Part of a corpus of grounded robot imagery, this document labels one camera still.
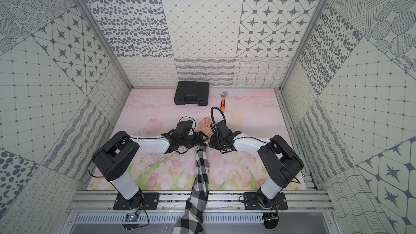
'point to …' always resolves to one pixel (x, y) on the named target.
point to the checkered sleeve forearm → (192, 220)
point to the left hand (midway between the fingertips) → (209, 142)
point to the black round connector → (270, 220)
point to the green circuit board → (131, 217)
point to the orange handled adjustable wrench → (223, 95)
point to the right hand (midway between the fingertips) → (211, 145)
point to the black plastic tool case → (191, 92)
